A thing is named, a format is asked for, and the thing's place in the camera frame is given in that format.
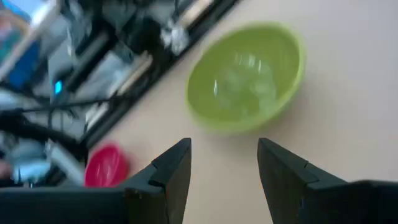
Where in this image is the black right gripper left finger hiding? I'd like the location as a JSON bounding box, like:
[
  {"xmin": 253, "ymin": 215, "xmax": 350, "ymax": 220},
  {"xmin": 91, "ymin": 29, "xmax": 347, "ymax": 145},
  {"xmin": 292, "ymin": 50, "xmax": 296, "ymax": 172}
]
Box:
[{"xmin": 123, "ymin": 138, "xmax": 192, "ymax": 224}]

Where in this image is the black table edge frame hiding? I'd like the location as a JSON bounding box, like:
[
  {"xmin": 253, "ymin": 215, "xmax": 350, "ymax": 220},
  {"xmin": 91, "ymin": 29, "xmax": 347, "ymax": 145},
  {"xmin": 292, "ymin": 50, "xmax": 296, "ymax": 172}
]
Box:
[{"xmin": 79, "ymin": 0, "xmax": 242, "ymax": 150}]

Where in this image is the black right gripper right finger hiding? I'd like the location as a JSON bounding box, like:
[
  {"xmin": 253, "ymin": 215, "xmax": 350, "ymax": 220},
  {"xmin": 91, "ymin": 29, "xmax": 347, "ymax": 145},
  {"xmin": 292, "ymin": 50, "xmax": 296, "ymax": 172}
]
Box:
[{"xmin": 257, "ymin": 138, "xmax": 349, "ymax": 224}]

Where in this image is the red plastic bowl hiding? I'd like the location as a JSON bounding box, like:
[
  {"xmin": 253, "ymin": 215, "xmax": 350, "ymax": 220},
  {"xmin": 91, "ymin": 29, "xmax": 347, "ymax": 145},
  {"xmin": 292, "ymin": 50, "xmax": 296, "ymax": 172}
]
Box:
[{"xmin": 83, "ymin": 142, "xmax": 131, "ymax": 189}]

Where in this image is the green plastic bowl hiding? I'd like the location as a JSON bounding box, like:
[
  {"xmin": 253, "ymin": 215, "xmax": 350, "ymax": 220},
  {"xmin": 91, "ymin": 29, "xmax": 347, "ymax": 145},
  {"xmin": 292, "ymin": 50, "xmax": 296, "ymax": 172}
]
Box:
[{"xmin": 185, "ymin": 21, "xmax": 307, "ymax": 134}]

